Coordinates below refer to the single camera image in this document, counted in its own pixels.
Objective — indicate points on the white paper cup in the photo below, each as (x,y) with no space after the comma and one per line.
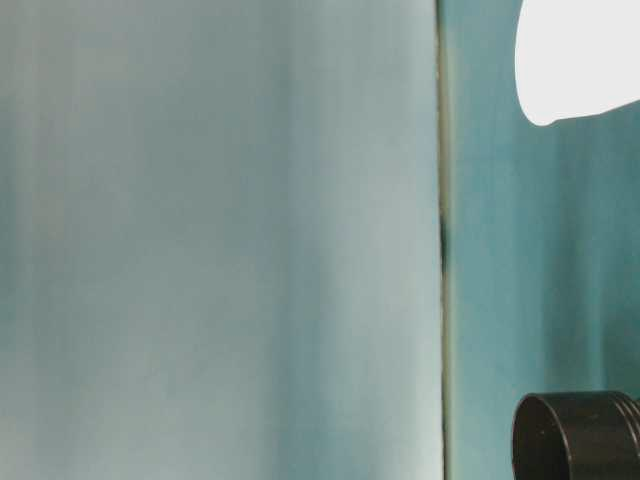
(575,50)

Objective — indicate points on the blue-green table cloth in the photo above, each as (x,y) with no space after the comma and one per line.
(500,250)

